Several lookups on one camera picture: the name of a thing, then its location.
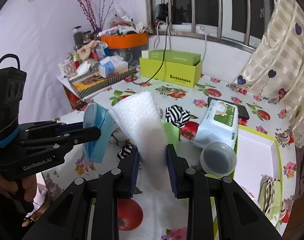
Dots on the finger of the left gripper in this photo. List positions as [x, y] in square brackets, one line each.
[66, 140]
[45, 128]

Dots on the white fluffy towel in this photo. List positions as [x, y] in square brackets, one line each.
[164, 217]

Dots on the blue face mask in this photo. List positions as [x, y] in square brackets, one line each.
[99, 123]

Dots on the yellow-green cardboard box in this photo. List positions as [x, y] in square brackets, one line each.
[179, 74]

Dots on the clear plastic lidded cup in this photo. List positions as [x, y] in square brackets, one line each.
[218, 159]

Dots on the black white striped cloth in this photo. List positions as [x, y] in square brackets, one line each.
[177, 116]

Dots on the wet wipes pack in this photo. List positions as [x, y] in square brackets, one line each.
[219, 124]

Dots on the black power adapter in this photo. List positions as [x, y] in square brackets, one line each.
[161, 12]

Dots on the green rabbit towel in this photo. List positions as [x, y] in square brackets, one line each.
[270, 199]

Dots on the beige braided toy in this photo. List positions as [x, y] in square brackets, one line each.
[85, 51]

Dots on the green inner box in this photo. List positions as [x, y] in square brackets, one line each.
[174, 56]

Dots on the person's left hand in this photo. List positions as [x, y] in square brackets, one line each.
[22, 192]

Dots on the dark glass jar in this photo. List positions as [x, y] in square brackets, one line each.
[78, 37]

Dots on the green cloth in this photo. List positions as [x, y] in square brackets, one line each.
[172, 133]

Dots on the heart patterned curtain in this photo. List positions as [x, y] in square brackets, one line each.
[275, 71]

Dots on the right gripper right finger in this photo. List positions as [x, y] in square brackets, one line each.
[238, 217]

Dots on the orange storage box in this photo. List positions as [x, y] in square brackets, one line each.
[126, 41]

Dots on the purple dried flower branches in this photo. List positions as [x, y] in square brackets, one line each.
[97, 5]

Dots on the black smartphone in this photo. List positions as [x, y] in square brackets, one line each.
[242, 111]

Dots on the blue white carton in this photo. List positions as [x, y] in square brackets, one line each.
[102, 50]

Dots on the white tray green rim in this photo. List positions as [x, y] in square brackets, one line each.
[258, 158]

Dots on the blue white tissue pack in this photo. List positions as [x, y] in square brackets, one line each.
[112, 65]

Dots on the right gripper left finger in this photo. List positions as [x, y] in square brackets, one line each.
[89, 208]

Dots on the striped cardboard tray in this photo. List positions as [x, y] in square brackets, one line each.
[91, 82]

